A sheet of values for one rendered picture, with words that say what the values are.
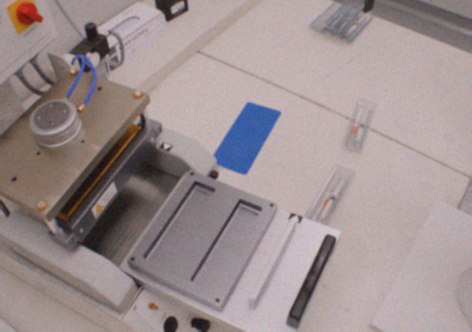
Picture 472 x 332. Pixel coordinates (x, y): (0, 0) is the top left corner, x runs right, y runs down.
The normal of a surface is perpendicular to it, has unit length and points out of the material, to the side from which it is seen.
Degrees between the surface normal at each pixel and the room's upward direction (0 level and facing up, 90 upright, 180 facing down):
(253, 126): 0
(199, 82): 0
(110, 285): 41
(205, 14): 0
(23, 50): 90
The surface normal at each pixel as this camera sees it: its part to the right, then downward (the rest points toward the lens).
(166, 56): -0.01, -0.64
